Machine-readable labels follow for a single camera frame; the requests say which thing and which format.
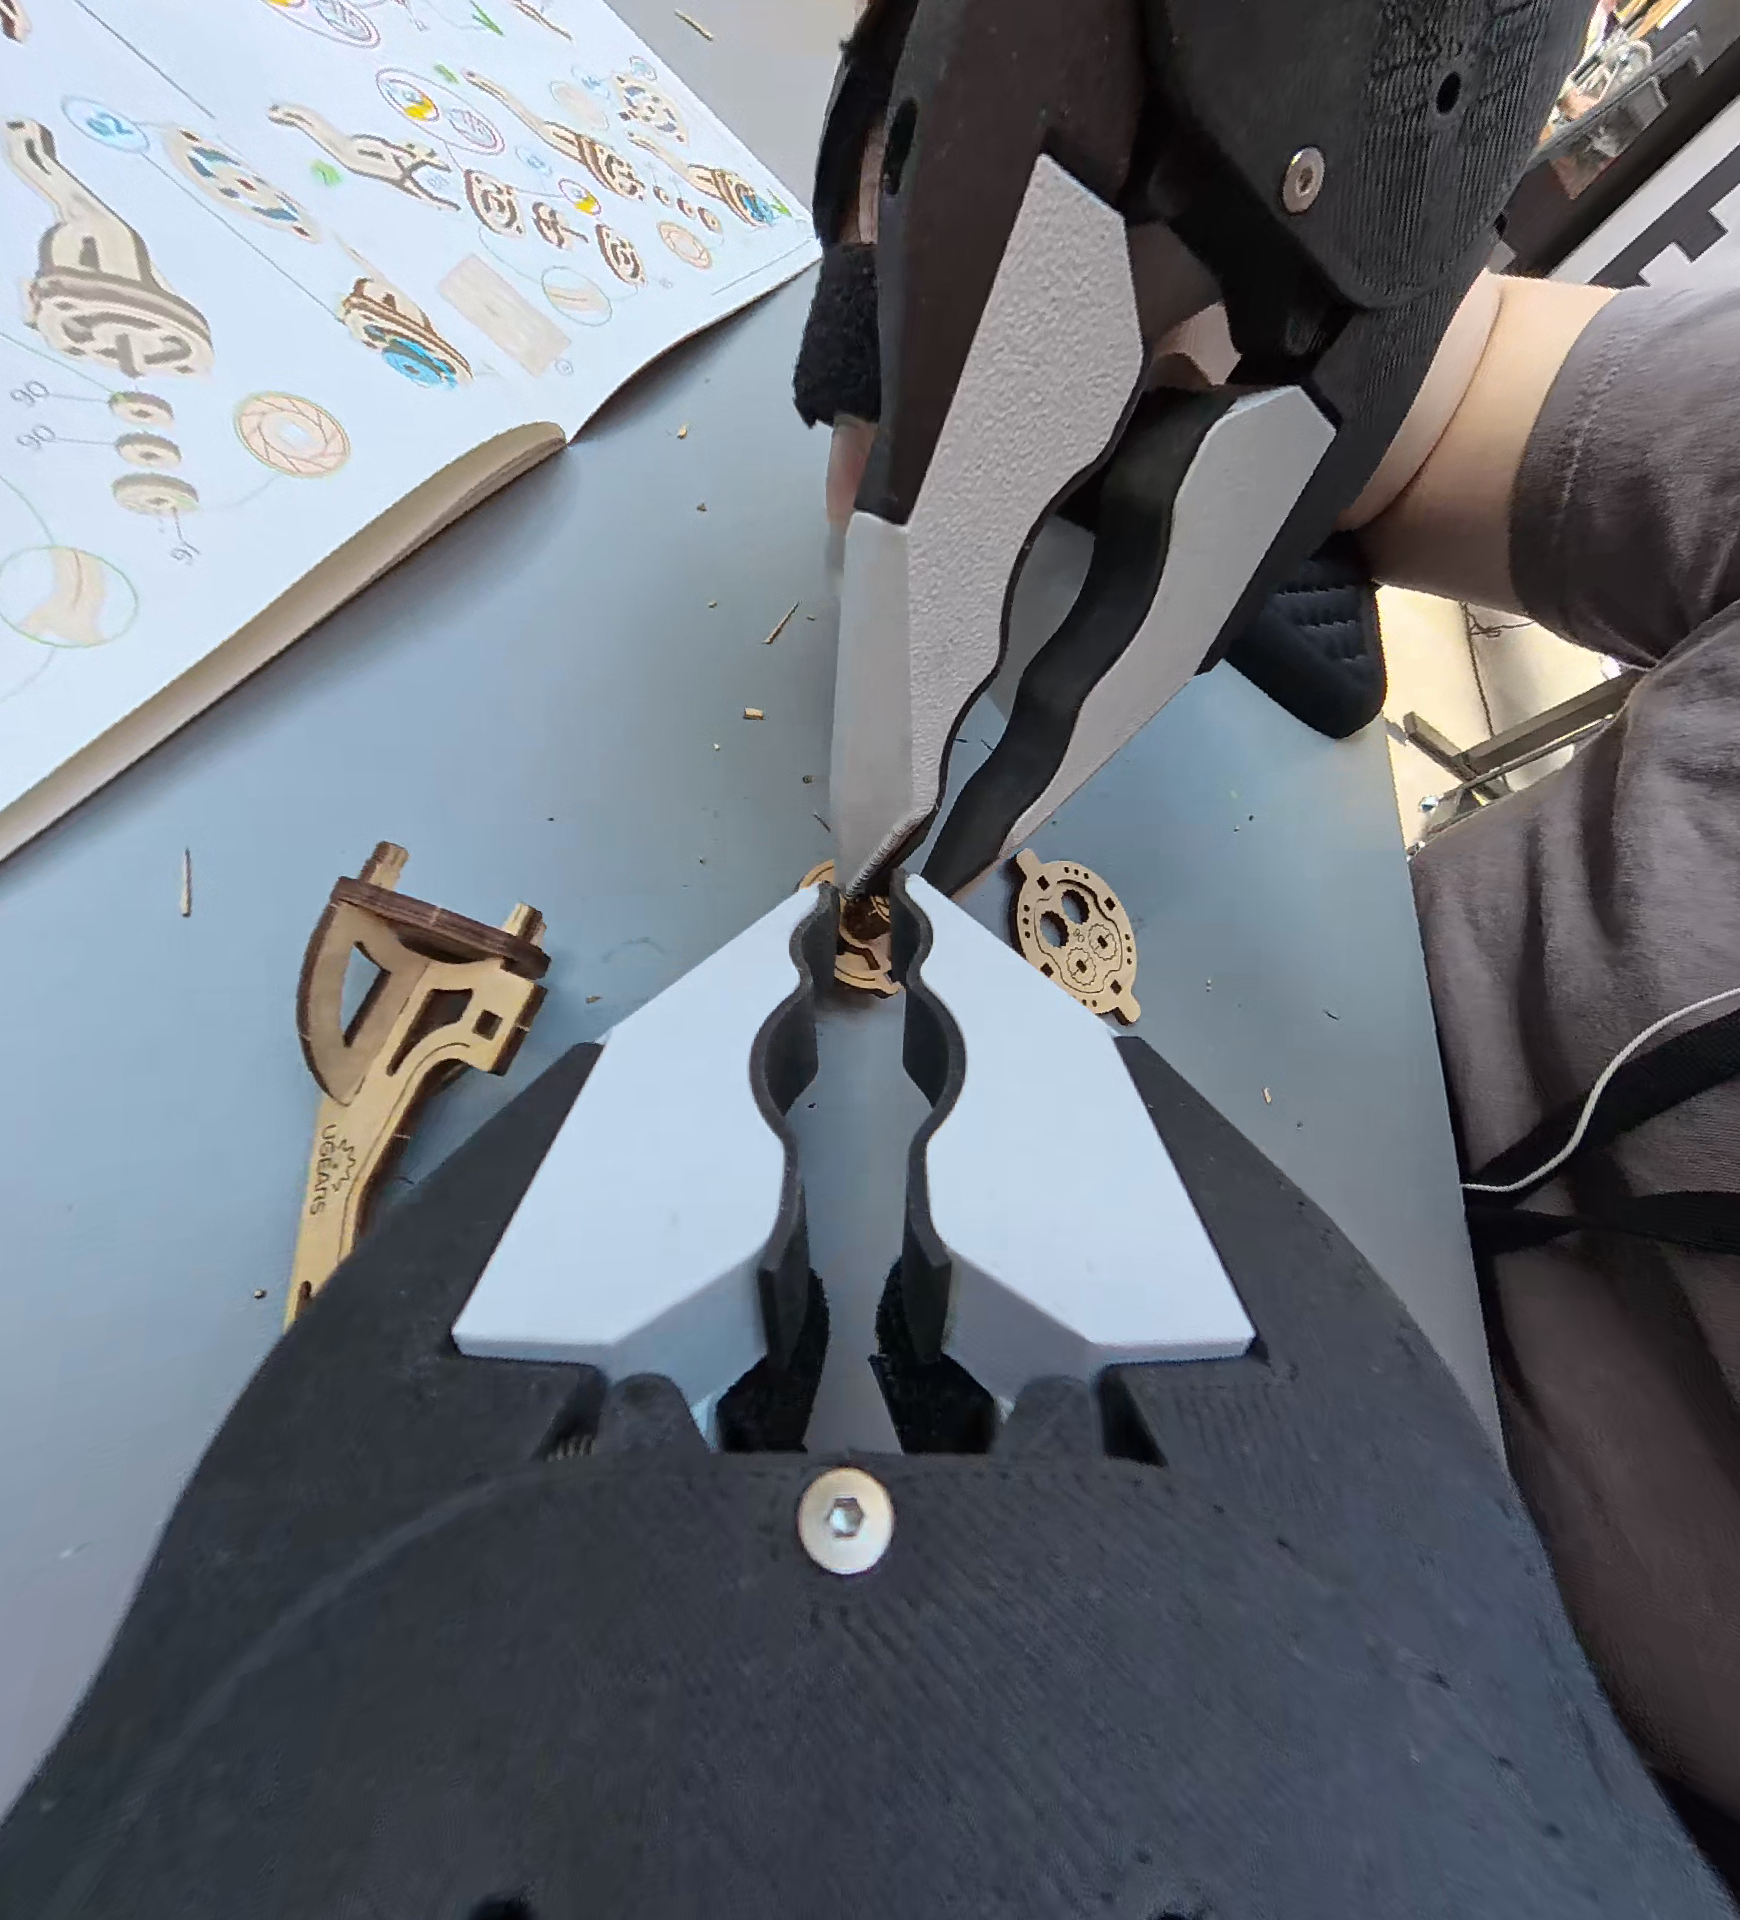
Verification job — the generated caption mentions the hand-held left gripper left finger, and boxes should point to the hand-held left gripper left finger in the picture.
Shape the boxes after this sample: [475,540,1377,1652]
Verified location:
[449,881,829,1453]

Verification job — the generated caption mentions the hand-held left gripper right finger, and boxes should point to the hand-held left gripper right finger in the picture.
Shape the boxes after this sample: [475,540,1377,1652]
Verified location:
[883,874,1258,1453]

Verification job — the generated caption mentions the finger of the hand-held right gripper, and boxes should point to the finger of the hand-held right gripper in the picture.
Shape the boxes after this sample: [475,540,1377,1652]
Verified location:
[926,383,1338,897]
[829,151,1155,905]

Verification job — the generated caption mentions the round wooden hub assembly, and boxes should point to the round wooden hub assembly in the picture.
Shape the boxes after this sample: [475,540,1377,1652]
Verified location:
[798,857,909,994]

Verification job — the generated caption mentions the black quilted seat cushion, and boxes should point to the black quilted seat cushion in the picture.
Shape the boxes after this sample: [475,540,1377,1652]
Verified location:
[1226,542,1391,741]

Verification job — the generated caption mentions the round wooden gear-cutout plate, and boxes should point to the round wooden gear-cutout plate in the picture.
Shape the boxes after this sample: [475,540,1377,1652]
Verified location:
[1015,850,1147,1027]

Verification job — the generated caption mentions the black white patterned board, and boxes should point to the black white patterned board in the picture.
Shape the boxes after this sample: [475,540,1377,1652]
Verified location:
[1500,0,1740,290]

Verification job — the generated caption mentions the person's grey clothed body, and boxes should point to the person's grey clothed body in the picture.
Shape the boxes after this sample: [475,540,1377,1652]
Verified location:
[1409,555,1740,1920]

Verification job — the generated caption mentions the illustrated instruction booklet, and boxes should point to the illustrated instruction booklet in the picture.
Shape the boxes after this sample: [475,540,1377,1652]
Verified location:
[0,0,823,930]

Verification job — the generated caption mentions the wooden stand with handle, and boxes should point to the wooden stand with handle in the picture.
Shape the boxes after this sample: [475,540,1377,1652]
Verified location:
[282,842,555,1330]

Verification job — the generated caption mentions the metal frame on floor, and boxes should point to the metal frame on floor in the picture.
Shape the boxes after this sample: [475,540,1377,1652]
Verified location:
[1386,591,1640,859]

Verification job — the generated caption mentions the thin white cord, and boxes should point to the thin white cord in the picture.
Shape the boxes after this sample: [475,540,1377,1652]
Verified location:
[1462,959,1740,1203]

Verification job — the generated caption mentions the black strap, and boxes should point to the black strap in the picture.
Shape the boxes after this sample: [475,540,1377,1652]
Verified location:
[1468,990,1740,1273]

